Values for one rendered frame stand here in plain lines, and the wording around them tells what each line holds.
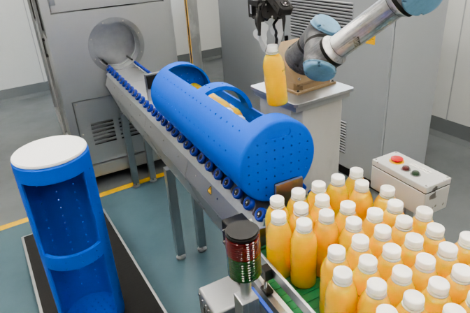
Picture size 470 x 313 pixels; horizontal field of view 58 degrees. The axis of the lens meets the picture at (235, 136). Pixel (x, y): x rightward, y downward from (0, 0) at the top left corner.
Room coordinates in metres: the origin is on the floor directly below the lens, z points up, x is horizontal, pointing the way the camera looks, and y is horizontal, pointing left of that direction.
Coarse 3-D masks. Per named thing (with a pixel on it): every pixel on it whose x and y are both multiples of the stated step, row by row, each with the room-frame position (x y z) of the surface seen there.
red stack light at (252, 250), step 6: (228, 240) 0.60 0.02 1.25; (258, 240) 0.60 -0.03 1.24; (228, 246) 0.60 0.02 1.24; (234, 246) 0.59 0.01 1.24; (240, 246) 0.59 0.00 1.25; (246, 246) 0.59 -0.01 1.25; (252, 246) 0.59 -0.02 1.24; (258, 246) 0.60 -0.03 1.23; (228, 252) 0.60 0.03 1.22; (234, 252) 0.59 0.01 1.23; (240, 252) 0.59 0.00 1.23; (246, 252) 0.59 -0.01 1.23; (252, 252) 0.59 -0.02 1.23; (258, 252) 0.60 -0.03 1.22; (234, 258) 0.59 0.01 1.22; (240, 258) 0.59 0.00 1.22; (246, 258) 0.59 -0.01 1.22; (252, 258) 0.59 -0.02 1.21
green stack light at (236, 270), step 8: (232, 264) 0.59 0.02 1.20; (240, 264) 0.59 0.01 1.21; (248, 264) 0.59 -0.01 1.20; (256, 264) 0.60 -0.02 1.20; (232, 272) 0.59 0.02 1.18; (240, 272) 0.59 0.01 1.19; (248, 272) 0.59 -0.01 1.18; (256, 272) 0.59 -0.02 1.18; (240, 280) 0.59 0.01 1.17; (248, 280) 0.59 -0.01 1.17
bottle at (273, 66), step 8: (272, 56) 1.27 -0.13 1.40; (280, 56) 1.28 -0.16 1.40; (264, 64) 1.27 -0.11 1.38; (272, 64) 1.26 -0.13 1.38; (280, 64) 1.26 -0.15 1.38; (264, 72) 1.28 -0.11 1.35; (272, 72) 1.26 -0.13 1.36; (280, 72) 1.26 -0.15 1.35; (264, 80) 1.28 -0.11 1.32; (272, 80) 1.26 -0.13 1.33; (280, 80) 1.26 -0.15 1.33; (272, 88) 1.26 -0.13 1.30; (280, 88) 1.26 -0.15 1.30; (272, 96) 1.26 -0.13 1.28; (280, 96) 1.26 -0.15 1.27; (272, 104) 1.26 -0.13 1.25; (280, 104) 1.26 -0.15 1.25
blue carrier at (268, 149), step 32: (192, 64) 1.93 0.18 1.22; (160, 96) 1.76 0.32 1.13; (192, 96) 1.53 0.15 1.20; (224, 96) 1.81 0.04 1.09; (192, 128) 1.43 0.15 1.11; (224, 128) 1.25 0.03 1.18; (256, 128) 1.15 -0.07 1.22; (288, 128) 1.19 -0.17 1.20; (224, 160) 1.19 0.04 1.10; (256, 160) 1.13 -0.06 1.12; (288, 160) 1.18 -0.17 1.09; (256, 192) 1.13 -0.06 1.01
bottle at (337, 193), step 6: (330, 186) 1.05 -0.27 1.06; (336, 186) 1.04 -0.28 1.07; (342, 186) 1.04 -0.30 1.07; (330, 192) 1.04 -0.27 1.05; (336, 192) 1.03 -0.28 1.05; (342, 192) 1.03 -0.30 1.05; (330, 198) 1.03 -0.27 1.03; (336, 198) 1.02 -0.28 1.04; (342, 198) 1.02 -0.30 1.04; (330, 204) 1.03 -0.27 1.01; (336, 204) 1.02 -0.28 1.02; (336, 210) 1.02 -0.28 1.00
